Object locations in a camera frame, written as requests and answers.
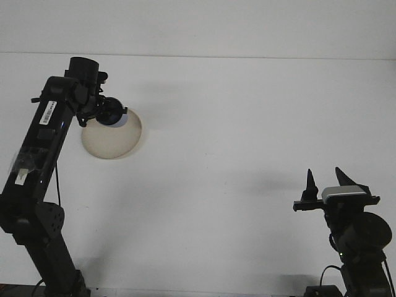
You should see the pale round plate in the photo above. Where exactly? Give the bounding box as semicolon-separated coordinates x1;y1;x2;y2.
81;108;144;161

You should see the dark base platform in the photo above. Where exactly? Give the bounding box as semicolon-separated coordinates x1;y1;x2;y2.
0;282;41;297

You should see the pale blue cup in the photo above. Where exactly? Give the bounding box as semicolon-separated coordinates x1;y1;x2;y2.
95;97;129;127

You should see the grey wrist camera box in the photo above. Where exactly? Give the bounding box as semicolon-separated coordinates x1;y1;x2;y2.
321;185;368;204

